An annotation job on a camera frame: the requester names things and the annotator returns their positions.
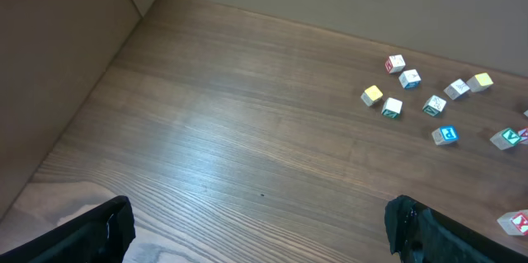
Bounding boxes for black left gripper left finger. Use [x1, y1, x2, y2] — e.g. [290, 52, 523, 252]
[1, 195, 135, 263]

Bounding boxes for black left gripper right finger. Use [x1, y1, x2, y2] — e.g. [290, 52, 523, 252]
[384, 195, 527, 263]

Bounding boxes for red Y letter block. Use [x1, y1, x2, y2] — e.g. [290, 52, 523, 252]
[497, 209, 528, 236]

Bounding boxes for blue P letter block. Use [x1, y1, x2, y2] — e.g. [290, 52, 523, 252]
[431, 125, 459, 145]

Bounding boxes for green side picture block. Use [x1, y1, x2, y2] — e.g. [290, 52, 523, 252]
[422, 95, 446, 117]

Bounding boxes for green Z side block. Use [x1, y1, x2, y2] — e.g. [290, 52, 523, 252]
[381, 97, 403, 119]

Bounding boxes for green V letter block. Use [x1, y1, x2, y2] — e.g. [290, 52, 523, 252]
[490, 128, 521, 150]

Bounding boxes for red side picture block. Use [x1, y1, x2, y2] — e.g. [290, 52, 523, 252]
[517, 128, 528, 144]

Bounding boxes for yellow top block left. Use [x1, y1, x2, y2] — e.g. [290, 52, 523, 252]
[361, 85, 383, 106]

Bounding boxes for yellow block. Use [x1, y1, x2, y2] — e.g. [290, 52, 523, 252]
[361, 85, 383, 106]
[466, 73, 493, 92]

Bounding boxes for blue side block centre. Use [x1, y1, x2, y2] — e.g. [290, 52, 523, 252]
[444, 78, 470, 100]

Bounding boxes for blue side block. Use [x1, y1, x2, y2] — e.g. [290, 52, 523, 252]
[398, 69, 422, 89]
[444, 78, 470, 100]

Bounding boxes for blue side block left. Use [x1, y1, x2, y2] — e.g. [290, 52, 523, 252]
[398, 69, 422, 89]

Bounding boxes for yellow top block back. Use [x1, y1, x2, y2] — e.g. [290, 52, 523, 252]
[466, 73, 493, 92]

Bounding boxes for red side block back-left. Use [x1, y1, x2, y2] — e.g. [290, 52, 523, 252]
[384, 54, 406, 74]

